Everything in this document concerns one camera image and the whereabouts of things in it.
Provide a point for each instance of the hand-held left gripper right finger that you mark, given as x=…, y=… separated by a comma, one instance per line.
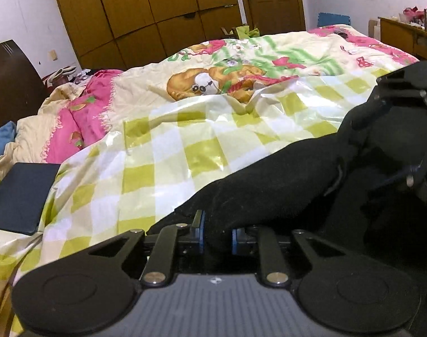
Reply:
x=235, y=242

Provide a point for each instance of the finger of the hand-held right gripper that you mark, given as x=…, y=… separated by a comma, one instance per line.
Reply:
x=403, y=84
x=410, y=179

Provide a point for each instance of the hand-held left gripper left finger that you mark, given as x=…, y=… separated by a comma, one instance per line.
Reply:
x=200, y=233

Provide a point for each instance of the black pants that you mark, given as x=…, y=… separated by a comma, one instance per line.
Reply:
x=269, y=182

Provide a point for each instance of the wooden desk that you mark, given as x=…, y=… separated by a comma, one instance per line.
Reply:
x=403, y=37

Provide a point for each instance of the beige board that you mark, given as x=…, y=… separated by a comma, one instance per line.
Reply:
x=373, y=28

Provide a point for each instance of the blue foam mat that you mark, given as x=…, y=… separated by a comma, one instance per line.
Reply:
x=331, y=19

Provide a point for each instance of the green white checked plastic sheet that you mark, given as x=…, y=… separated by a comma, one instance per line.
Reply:
x=164, y=140

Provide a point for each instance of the brown wooden door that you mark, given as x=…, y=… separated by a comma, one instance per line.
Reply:
x=273, y=3

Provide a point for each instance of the cartoon printed quilt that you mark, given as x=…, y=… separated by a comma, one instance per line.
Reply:
x=136, y=84

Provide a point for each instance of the green bag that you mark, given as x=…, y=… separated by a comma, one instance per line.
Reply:
x=247, y=31

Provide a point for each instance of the dark flat board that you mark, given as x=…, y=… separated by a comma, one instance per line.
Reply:
x=20, y=196

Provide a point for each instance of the striped clothes pile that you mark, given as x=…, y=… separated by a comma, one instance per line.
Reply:
x=64, y=75

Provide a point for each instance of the brown wooden wardrobe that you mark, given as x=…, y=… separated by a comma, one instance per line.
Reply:
x=129, y=7

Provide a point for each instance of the dark brown headboard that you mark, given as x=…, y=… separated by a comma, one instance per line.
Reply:
x=10, y=84

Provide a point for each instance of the beige wall socket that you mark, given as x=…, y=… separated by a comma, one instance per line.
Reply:
x=52, y=55

